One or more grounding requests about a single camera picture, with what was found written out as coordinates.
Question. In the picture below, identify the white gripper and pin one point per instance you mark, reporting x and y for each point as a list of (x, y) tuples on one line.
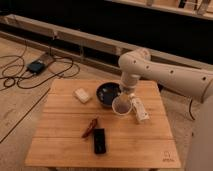
[(137, 105)]

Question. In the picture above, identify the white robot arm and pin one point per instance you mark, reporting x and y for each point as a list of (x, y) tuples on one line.
[(191, 82)]

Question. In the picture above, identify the dark ceramic bowl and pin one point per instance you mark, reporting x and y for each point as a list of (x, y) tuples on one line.
[(107, 92)]

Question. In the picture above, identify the black rectangular case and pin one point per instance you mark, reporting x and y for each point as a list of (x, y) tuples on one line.
[(99, 141)]

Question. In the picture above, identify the red chili pepper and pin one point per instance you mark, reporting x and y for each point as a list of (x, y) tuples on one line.
[(90, 128)]

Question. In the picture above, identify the white rectangular block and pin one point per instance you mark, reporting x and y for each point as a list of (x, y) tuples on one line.
[(82, 95)]

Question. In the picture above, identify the wooden table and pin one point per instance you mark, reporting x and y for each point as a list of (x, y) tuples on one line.
[(76, 131)]

